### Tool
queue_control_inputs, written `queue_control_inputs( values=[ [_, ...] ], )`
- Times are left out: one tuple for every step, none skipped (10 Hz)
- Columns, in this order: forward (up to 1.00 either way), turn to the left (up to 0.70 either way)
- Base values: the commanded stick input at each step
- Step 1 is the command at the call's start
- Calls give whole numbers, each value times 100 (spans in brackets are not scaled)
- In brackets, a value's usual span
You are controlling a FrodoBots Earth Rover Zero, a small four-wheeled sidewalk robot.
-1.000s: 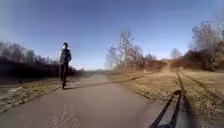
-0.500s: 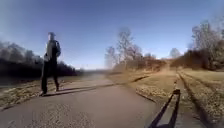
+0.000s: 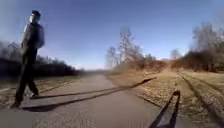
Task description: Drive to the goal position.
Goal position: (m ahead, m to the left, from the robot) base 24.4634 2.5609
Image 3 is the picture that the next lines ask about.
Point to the grey asphalt path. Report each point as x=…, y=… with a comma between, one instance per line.
x=96, y=106

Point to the dry grass verge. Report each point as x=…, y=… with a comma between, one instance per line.
x=50, y=83
x=160, y=88

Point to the dark wood of trees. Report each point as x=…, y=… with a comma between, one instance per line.
x=50, y=66

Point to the person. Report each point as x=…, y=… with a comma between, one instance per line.
x=29, y=56

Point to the row of bare trees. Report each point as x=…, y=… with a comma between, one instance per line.
x=206, y=46

